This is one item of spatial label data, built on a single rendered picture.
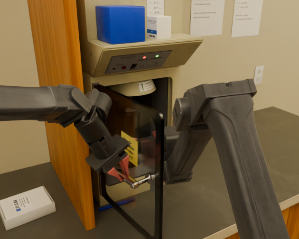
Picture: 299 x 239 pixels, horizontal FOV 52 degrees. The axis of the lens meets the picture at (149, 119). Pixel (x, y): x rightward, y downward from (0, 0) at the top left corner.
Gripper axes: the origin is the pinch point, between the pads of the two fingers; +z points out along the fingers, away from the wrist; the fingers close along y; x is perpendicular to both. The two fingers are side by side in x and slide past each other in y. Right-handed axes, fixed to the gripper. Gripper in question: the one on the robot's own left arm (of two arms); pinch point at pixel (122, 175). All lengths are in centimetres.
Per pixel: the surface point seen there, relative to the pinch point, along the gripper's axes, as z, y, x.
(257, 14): 22, -122, -56
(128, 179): -0.6, 0.0, 3.6
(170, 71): -4.5, -35.8, -19.7
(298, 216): 71, -49, 9
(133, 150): -3.1, -6.1, -1.4
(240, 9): 13, -111, -57
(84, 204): 11.3, 12.0, -14.7
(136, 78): -9.2, -24.0, -20.7
